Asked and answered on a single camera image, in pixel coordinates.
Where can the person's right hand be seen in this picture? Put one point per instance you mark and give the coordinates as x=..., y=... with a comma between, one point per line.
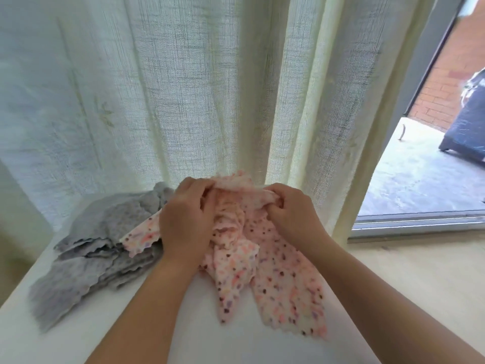
x=299, y=216

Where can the person's left hand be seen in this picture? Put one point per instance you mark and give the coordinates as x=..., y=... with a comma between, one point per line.
x=186, y=227

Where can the person's left forearm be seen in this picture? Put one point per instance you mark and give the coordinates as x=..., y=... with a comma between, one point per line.
x=148, y=318

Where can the person's right forearm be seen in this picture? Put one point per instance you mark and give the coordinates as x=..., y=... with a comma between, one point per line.
x=394, y=307

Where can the white table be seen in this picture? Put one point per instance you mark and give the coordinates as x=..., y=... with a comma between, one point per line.
x=197, y=341

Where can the white linen curtain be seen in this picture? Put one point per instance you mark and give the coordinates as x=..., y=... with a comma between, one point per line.
x=189, y=79

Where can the dark blue tarpaulin cover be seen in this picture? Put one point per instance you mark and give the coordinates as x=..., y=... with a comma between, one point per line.
x=466, y=121

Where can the white sliding door frame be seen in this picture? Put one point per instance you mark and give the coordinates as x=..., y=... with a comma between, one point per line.
x=413, y=223

